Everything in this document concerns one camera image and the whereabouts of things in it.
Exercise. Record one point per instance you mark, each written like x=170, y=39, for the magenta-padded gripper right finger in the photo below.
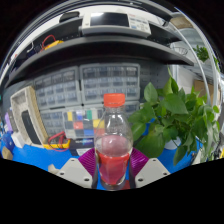
x=151, y=170

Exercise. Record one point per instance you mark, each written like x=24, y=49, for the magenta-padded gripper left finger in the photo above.
x=73, y=171

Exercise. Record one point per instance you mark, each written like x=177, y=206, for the clear bottle with red cap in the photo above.
x=113, y=143

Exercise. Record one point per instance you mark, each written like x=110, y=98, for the black box with white label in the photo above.
x=81, y=145

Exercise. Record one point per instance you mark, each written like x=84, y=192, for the yellow multimeter with red leads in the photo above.
x=58, y=146

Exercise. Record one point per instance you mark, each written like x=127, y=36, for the organizer with colourful drawers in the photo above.
x=80, y=125

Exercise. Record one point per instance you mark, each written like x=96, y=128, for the green potted plant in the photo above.
x=166, y=120

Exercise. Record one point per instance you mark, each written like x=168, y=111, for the black speaker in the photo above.
x=30, y=126

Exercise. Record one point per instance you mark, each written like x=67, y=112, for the brown cardboard box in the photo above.
x=6, y=153

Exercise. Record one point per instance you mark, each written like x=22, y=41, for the blue box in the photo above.
x=8, y=141

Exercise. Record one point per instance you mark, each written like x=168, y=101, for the purple bag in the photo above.
x=8, y=122

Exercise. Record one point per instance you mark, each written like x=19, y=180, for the white perforated crate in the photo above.
x=20, y=101

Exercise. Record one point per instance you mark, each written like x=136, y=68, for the white metal rack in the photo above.
x=206, y=66

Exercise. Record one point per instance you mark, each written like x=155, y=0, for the black wall shelf unit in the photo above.
x=100, y=46

